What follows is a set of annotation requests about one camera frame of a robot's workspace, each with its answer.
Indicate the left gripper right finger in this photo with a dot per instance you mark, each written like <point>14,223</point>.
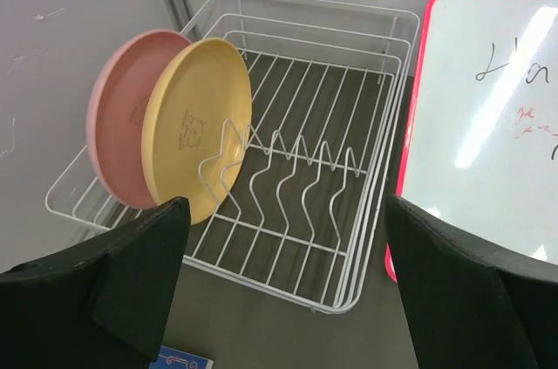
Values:
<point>470,303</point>

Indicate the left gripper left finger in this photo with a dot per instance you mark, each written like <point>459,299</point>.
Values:
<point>102,303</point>

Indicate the blue sunset cover book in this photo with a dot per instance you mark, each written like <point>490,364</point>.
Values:
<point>170,358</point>

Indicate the red framed whiteboard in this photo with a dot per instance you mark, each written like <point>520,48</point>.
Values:
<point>480,145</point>

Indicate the yellow plate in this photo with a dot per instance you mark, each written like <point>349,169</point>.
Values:
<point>196,125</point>

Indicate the pink plate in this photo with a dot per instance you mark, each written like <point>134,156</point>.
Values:
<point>117,108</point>

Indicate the white wire dish rack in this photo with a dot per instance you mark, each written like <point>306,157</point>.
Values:
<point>327,82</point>

